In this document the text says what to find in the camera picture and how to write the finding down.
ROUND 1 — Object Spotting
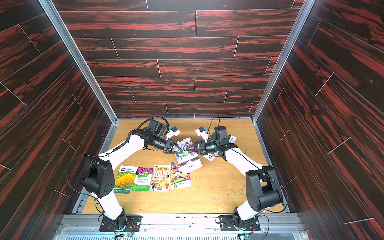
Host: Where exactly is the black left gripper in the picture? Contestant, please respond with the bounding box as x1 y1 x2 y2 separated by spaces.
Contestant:
152 136 183 154

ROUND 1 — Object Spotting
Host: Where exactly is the aster flower seed packet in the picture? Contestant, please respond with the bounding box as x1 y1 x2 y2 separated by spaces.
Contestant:
176 138 202 174

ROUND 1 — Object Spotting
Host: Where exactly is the pink cosmos seed packet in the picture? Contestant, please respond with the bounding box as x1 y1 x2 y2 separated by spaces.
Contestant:
204 153 215 162

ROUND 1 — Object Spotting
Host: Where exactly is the mixed ranunculus seed packet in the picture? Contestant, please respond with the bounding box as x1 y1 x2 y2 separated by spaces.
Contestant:
171 162 192 189

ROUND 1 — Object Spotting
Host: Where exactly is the cartoon shop seed packet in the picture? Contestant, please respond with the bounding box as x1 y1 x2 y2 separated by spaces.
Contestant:
150 164 171 192

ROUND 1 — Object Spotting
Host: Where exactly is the magenta flower green seed packet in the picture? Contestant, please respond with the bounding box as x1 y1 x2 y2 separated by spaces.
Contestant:
132 167 153 192

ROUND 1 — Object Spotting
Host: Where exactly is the yellow marigold seed packet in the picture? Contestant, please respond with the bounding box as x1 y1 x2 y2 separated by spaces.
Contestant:
114 165 138 194

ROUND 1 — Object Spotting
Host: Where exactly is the green gourd seed packet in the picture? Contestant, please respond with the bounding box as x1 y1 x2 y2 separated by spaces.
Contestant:
229 135 237 144

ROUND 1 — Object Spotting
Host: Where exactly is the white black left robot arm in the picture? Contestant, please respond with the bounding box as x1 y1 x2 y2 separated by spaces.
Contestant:
83 117 183 229

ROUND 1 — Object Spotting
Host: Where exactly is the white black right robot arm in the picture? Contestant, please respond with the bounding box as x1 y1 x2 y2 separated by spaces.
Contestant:
187 126 284 226

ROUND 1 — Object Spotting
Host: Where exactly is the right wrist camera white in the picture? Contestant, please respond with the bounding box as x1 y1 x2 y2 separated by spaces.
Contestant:
195 127 209 142

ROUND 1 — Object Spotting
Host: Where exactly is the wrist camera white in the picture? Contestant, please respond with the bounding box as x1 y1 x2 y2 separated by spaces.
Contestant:
166 127 181 140
195 127 209 142

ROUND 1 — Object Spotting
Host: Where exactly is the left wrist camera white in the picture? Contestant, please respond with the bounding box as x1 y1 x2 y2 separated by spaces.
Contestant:
166 127 181 140

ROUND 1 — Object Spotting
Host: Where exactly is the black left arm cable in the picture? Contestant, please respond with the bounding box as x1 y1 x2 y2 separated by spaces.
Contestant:
125 116 170 145

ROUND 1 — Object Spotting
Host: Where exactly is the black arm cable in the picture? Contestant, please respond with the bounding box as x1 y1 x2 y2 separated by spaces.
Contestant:
208 115 289 240
125 116 170 145

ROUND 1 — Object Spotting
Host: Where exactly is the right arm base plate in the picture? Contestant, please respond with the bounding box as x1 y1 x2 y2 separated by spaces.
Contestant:
216 214 261 232

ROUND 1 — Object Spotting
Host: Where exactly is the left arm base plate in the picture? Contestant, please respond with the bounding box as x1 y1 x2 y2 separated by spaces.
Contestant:
99 215 143 233

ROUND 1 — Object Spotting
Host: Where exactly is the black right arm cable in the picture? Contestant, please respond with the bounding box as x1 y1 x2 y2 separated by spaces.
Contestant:
208 115 289 240

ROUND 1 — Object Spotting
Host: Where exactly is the aluminium front rail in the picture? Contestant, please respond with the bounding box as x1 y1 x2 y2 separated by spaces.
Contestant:
54 214 310 240

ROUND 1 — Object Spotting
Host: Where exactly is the aluminium corner post right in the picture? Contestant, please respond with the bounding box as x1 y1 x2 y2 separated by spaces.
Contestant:
253 0 316 127

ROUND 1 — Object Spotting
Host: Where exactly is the aluminium corner post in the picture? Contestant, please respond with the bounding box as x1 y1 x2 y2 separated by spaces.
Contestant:
253 0 316 127
38 0 118 124

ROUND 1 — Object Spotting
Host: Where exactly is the aluminium corner post left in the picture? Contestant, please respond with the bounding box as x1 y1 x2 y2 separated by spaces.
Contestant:
38 0 118 124

